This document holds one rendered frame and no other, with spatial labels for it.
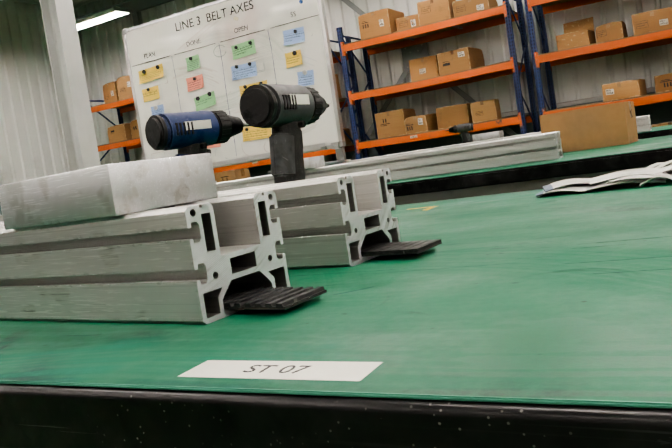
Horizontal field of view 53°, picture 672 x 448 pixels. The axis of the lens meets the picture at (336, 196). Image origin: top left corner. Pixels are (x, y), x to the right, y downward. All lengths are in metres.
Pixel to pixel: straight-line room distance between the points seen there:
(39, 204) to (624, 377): 0.47
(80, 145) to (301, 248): 8.63
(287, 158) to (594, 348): 0.66
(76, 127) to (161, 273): 8.76
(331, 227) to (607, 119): 2.02
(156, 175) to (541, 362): 0.35
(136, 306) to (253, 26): 3.65
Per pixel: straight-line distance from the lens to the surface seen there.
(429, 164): 2.29
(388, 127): 11.06
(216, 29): 4.30
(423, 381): 0.31
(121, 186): 0.54
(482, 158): 2.24
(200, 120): 1.13
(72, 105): 9.31
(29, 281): 0.68
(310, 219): 0.65
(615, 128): 2.60
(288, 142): 0.93
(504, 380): 0.30
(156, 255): 0.52
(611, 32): 10.21
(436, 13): 10.74
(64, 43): 9.46
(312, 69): 3.90
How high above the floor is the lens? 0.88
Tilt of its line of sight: 3 degrees down
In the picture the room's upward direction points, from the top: 9 degrees counter-clockwise
